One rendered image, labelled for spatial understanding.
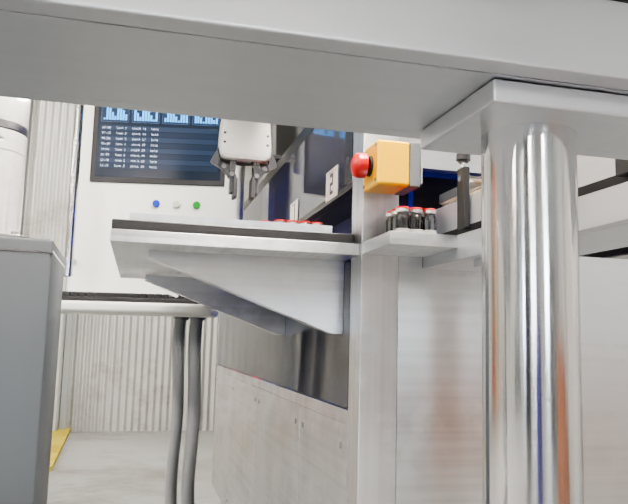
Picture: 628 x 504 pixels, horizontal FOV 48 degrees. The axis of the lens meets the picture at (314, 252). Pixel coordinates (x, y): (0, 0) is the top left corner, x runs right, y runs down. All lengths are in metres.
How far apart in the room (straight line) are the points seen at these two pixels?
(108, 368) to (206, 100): 5.29
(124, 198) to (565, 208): 1.87
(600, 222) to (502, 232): 0.42
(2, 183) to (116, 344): 4.45
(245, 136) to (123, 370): 4.40
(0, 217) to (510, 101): 0.99
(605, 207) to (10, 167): 0.90
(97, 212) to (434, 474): 1.34
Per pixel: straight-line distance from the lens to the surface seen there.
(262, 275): 1.22
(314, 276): 1.24
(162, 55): 0.34
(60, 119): 5.73
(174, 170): 2.16
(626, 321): 1.39
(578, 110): 0.37
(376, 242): 1.09
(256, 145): 1.36
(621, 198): 0.76
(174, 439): 2.22
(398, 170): 1.11
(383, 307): 1.16
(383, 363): 1.16
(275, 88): 0.36
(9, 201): 1.24
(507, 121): 0.38
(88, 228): 2.18
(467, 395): 1.22
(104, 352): 5.64
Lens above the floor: 0.72
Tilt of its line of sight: 7 degrees up
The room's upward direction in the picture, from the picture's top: 2 degrees clockwise
